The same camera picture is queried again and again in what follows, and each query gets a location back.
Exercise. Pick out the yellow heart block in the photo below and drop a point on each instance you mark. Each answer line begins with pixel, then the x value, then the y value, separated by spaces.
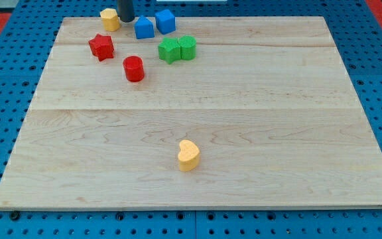
pixel 188 156

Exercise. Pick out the blue cube block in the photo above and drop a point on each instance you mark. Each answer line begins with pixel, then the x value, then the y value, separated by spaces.
pixel 165 21

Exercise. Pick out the yellow hexagon block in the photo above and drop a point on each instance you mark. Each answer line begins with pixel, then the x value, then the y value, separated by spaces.
pixel 110 19

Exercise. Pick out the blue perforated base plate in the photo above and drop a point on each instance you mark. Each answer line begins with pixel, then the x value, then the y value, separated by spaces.
pixel 25 45

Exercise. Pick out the green cylinder block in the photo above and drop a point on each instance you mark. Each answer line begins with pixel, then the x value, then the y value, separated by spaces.
pixel 187 47

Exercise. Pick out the light wooden board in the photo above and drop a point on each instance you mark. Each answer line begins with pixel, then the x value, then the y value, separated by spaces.
pixel 267 100

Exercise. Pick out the blue triangle block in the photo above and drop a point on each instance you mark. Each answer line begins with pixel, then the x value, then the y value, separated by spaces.
pixel 144 28

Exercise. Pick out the red cylinder block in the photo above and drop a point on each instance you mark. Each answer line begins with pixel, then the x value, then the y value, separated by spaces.
pixel 133 67

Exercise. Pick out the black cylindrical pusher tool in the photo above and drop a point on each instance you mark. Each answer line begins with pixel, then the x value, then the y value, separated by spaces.
pixel 126 10

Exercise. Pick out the red star block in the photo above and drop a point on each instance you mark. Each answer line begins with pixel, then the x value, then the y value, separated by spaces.
pixel 102 47

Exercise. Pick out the green star block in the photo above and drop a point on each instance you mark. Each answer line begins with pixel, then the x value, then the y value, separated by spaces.
pixel 169 50

